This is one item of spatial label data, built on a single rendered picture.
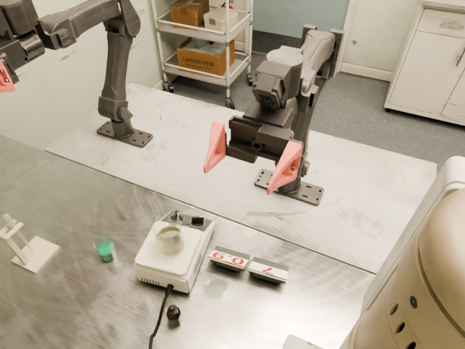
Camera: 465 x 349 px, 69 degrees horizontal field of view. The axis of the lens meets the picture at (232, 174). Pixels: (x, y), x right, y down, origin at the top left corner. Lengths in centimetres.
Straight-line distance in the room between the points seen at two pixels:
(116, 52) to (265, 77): 71
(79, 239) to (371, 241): 76
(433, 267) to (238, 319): 65
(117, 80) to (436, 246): 104
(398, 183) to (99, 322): 89
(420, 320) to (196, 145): 102
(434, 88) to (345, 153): 189
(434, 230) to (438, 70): 277
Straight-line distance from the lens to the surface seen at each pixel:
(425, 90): 301
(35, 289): 94
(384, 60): 355
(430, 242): 18
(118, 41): 112
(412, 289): 20
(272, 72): 49
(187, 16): 289
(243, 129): 52
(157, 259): 78
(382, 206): 105
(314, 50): 75
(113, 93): 113
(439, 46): 287
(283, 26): 361
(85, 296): 88
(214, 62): 289
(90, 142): 125
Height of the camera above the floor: 164
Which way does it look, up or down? 45 degrees down
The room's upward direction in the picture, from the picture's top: straight up
